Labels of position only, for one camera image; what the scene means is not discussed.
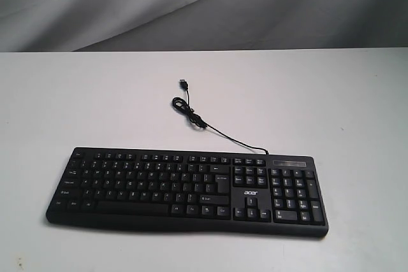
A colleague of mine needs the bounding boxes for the grey backdrop cloth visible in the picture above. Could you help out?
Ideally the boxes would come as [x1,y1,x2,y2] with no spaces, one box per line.
[1,0,407,52]

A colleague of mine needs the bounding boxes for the black usb cable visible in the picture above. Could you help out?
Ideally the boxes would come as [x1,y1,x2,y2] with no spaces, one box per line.
[172,78,270,155]

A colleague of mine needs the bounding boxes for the black Acer keyboard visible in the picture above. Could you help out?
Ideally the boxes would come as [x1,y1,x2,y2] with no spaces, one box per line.
[46,147,329,238]

